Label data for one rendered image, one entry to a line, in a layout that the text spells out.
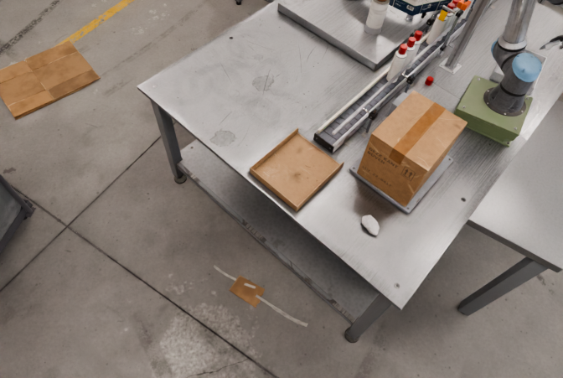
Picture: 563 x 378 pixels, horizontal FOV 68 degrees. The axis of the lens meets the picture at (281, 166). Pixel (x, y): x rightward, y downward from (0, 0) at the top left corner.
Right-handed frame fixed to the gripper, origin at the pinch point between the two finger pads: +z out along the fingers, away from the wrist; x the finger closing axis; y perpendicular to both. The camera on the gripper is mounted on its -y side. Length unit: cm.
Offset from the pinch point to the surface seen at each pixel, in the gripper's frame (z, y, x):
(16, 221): 131, 177, -186
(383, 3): 12, 18, -82
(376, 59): 28, 36, -70
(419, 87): 27, 37, -45
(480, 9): -9.9, 16.4, -44.4
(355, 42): 31, 30, -84
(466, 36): 4.5, 16.3, -40.9
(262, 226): 97, 116, -72
